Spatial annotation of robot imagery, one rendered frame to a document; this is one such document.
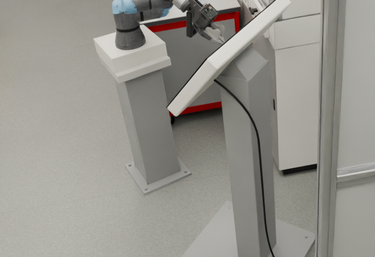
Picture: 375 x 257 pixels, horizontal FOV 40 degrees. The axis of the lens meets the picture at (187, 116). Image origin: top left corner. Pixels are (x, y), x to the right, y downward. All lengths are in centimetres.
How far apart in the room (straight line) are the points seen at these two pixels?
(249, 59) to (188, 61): 130
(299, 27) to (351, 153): 116
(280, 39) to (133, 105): 80
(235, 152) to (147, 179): 100
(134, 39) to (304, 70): 83
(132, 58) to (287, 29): 74
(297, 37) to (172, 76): 99
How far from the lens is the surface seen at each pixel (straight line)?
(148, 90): 259
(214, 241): 253
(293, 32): 240
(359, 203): 146
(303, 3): 236
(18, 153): 350
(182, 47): 305
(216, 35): 198
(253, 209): 215
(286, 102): 258
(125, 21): 246
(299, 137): 273
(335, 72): 116
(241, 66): 178
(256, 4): 257
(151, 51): 250
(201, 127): 330
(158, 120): 271
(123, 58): 246
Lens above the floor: 193
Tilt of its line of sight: 35 degrees down
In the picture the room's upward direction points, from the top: 9 degrees counter-clockwise
